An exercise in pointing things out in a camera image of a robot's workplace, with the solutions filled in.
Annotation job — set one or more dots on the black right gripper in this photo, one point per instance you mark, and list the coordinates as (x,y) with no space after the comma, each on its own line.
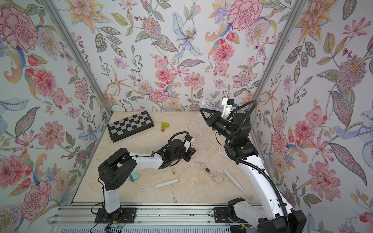
(216,121)

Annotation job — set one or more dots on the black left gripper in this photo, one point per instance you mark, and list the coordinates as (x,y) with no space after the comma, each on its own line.
(188,153)

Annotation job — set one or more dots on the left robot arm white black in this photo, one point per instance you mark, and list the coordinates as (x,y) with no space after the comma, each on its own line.
(116,169)

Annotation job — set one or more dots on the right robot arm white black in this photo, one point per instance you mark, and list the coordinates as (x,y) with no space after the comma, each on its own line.
(277,215)

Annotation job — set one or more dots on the white electric toothbrush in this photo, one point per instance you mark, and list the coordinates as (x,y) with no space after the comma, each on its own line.
(162,184)
(237,184)

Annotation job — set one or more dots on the green cylinder block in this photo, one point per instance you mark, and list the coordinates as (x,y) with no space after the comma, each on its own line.
(164,124)

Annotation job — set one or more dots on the black white folding chessboard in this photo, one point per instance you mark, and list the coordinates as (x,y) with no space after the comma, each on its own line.
(130,126)

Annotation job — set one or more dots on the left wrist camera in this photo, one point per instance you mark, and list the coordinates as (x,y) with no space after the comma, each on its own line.
(188,141)

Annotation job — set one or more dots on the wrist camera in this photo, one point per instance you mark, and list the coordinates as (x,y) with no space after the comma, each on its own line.
(228,104)
(188,141)

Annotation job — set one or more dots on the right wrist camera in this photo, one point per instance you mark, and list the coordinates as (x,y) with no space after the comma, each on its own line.
(228,104)

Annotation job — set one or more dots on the teal usb wall charger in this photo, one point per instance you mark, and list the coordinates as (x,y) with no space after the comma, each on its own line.
(134,177)

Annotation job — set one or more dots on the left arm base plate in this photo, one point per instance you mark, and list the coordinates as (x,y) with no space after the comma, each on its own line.
(115,215)

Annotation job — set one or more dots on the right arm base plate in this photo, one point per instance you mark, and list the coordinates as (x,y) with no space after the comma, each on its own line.
(228,214)

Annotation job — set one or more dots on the aluminium front rail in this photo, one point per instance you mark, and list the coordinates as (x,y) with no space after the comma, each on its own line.
(143,215)

